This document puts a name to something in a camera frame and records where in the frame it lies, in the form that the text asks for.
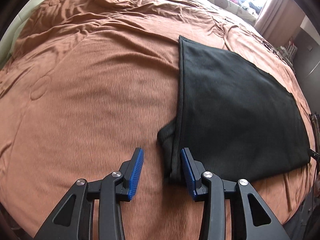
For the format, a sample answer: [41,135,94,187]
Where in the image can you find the brown bed blanket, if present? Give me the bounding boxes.
[1,0,312,239]

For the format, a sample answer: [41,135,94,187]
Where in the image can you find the striped gift bag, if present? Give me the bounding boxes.
[279,37,297,67]

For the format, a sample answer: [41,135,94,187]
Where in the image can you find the pink right curtain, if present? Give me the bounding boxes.
[254,0,305,47]

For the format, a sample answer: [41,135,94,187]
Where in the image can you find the black garment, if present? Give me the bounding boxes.
[157,36,310,183]

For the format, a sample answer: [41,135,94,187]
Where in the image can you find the black cables on bed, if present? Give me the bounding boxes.
[254,36,282,57]

